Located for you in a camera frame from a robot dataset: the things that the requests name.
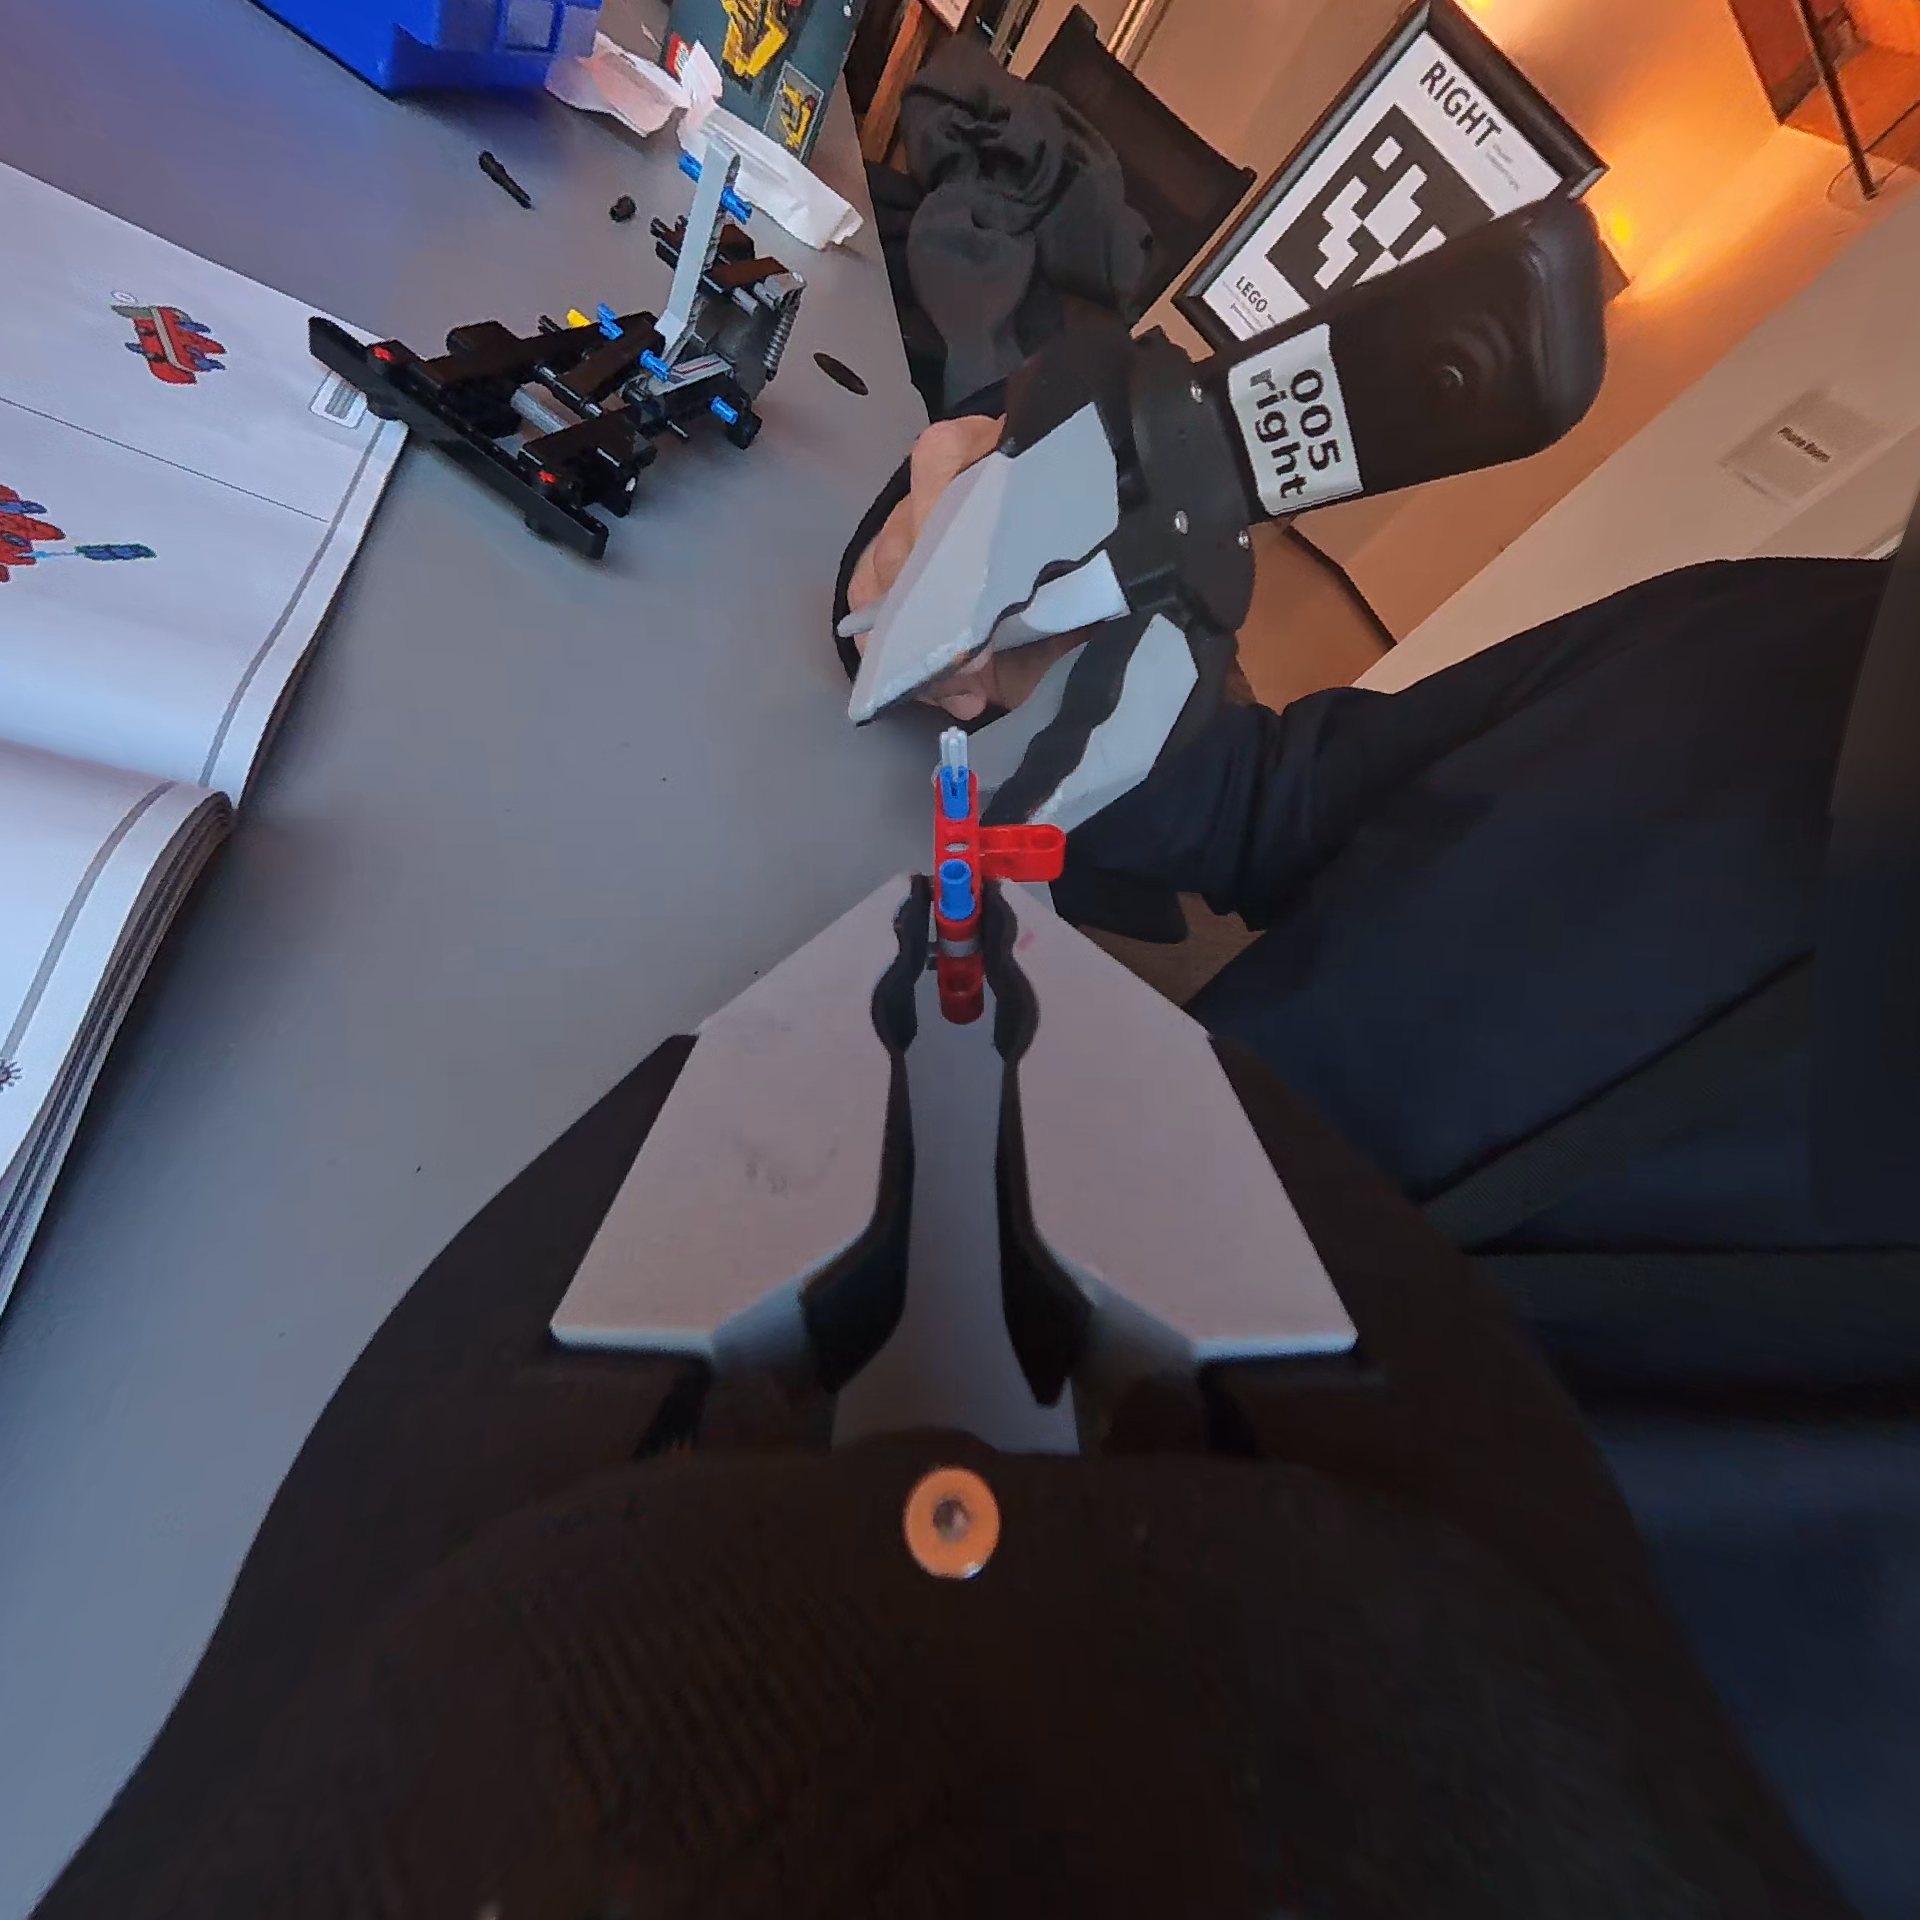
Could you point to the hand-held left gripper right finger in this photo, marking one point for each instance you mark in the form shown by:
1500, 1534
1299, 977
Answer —
1153, 1186

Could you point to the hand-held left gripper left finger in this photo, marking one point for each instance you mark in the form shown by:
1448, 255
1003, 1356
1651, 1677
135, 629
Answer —
749, 1142

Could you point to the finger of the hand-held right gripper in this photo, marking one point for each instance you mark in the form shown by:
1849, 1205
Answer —
1124, 721
976, 569

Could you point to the red lego beam assembly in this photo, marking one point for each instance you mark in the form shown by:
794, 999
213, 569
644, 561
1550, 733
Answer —
955, 842

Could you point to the person's right forearm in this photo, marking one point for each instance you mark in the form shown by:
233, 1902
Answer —
1425, 795

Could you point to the black lego chassis assembly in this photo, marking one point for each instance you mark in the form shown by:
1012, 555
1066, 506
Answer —
585, 389

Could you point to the lego set box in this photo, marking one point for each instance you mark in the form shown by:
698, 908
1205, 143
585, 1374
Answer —
772, 59

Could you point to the black lego pin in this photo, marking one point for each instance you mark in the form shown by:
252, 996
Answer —
509, 178

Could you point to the lego instruction booklet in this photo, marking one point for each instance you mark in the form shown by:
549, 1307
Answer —
135, 599

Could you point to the person's right hand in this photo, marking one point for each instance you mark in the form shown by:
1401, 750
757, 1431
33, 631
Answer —
940, 457

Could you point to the dark table grommet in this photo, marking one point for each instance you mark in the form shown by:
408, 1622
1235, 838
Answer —
841, 374

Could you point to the dark jacket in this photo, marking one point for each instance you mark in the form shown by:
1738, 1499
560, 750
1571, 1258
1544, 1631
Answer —
1021, 228

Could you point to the black chair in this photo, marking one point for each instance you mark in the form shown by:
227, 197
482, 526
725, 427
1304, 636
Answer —
1153, 119

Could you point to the clear plastic bag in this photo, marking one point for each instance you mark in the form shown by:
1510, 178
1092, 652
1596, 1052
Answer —
781, 186

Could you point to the blue plastic bin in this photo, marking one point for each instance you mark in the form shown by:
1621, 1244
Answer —
435, 37

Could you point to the white paper wall sign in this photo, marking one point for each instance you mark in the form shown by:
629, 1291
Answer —
1805, 443

